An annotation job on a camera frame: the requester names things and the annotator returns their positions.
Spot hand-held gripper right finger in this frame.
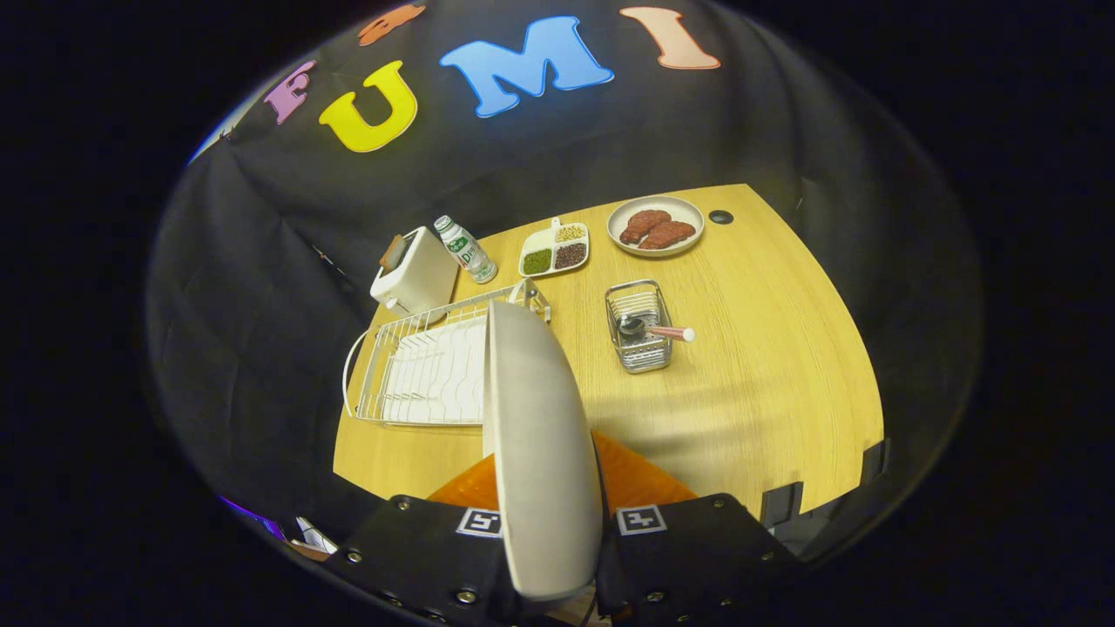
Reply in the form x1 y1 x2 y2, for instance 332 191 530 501
592 429 807 627

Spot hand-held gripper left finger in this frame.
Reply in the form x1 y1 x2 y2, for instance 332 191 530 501
322 453 524 627

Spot beige round plate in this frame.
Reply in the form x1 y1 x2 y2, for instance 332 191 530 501
482 299 605 602

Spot white wire dish rack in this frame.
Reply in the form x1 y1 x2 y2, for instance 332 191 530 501
342 277 551 428

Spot metal wire basket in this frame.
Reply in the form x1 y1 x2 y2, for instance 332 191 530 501
605 279 673 374

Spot metal spoon with pink handle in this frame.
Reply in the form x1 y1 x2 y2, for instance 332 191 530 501
615 315 696 343

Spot white divided dish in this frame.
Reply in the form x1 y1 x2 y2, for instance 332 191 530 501
518 218 591 278

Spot beige plate with meat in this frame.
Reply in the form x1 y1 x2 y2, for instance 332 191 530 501
606 195 705 258

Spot white toaster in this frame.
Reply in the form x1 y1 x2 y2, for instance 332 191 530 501
370 226 460 325

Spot black backdrop cloth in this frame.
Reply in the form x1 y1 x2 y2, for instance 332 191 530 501
144 0 985 567

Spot clear plastic bottle green label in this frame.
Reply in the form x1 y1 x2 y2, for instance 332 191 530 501
433 215 499 285

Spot red meat piece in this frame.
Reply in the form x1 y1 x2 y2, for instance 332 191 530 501
620 209 673 245
639 221 698 251

